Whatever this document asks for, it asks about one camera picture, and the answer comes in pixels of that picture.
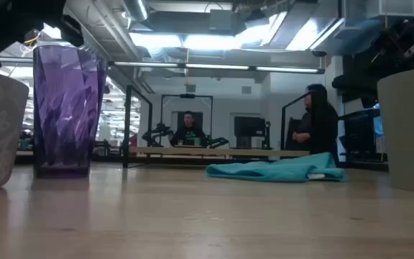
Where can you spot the silver ventilation duct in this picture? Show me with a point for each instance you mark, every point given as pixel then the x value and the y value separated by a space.
pixel 137 9

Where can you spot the long ceiling light fixture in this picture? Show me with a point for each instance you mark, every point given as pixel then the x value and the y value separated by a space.
pixel 214 66

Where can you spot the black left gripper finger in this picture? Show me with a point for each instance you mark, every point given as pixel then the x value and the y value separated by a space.
pixel 49 14

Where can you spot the purple faceted plastic tumbler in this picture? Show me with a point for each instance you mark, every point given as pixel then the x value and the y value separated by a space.
pixel 67 108

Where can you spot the olive green cup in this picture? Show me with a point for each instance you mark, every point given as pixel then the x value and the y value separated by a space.
pixel 412 133

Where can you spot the seated person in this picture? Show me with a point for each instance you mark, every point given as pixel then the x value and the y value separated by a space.
pixel 188 135

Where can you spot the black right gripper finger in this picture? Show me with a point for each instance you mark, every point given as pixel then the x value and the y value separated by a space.
pixel 354 88

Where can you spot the standing person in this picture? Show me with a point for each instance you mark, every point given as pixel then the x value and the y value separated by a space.
pixel 322 122

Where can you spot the teal cloth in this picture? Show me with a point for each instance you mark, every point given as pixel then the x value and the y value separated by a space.
pixel 275 169

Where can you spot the black background robot arm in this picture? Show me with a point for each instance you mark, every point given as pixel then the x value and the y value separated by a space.
pixel 158 131
pixel 216 142

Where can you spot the black background station frame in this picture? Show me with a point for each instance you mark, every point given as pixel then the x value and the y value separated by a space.
pixel 187 96

